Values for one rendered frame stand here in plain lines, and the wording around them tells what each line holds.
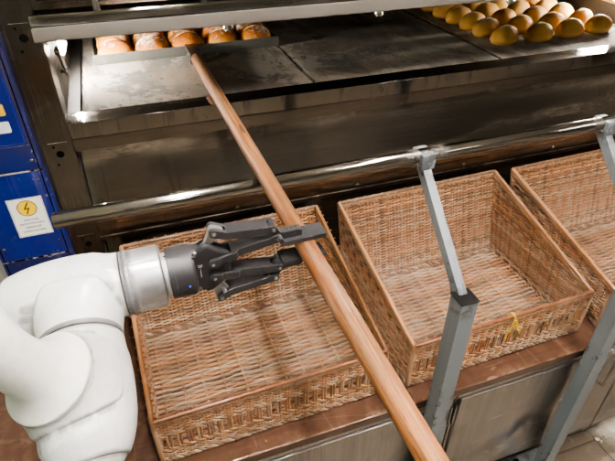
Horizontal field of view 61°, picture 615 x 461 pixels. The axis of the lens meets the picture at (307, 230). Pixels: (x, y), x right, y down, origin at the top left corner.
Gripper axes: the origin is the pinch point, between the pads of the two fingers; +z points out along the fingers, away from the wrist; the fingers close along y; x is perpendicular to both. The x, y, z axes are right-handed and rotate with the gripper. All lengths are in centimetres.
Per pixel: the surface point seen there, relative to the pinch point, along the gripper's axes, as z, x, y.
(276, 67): 21, -80, 1
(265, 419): -6, -10, 57
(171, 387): -25, -29, 60
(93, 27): -23, -46, -22
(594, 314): 91, -11, 58
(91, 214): -30.2, -23.1, 2.4
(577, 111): 114, -58, 19
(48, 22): -31, -46, -24
